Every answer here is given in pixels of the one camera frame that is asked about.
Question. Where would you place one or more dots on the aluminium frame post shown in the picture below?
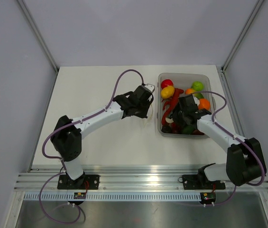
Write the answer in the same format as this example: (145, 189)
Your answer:
(37, 34)
(245, 29)

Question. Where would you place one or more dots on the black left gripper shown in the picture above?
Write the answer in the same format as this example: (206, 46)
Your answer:
(144, 114)

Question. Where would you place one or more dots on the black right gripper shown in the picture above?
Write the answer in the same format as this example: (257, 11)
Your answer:
(174, 115)

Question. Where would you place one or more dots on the grey plastic food bin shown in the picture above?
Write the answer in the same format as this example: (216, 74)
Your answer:
(183, 81)

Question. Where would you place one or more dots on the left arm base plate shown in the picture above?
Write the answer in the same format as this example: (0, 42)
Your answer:
(86, 181)

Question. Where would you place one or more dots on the white slotted cable duct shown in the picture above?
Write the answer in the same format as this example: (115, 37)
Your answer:
(113, 196)

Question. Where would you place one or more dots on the black toy fig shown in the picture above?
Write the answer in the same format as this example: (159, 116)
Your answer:
(166, 129)

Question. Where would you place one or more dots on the yellow toy potato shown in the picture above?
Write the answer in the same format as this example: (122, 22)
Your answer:
(167, 92)

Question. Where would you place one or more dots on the dark red toy fig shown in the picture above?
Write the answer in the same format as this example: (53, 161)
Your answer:
(176, 130)

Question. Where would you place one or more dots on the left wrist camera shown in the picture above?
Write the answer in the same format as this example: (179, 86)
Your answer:
(150, 87)

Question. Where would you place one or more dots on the green toy apple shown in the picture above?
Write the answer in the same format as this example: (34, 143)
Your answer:
(198, 86)

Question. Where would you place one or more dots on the red toy lobster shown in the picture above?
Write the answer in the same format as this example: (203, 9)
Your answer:
(172, 102)

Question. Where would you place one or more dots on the white toy egg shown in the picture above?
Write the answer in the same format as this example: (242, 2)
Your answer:
(169, 121)

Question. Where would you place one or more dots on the left aluminium frame post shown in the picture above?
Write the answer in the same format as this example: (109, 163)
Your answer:
(37, 34)

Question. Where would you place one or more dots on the toy orange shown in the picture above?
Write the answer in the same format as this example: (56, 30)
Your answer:
(204, 104)

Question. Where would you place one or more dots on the orange green toy mango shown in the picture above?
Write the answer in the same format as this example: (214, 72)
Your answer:
(190, 91)

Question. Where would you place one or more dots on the right aluminium frame post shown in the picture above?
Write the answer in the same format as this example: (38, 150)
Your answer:
(245, 29)

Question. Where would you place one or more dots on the red toy apple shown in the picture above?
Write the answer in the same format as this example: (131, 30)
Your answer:
(165, 83)

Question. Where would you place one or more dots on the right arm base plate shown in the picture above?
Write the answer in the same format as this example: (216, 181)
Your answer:
(191, 182)

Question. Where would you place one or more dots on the green toy avocado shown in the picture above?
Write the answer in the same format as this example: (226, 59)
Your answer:
(188, 130)

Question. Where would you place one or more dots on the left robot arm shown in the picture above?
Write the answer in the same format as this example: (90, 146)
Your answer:
(69, 133)

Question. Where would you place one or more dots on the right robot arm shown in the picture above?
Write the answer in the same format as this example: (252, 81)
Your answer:
(245, 161)

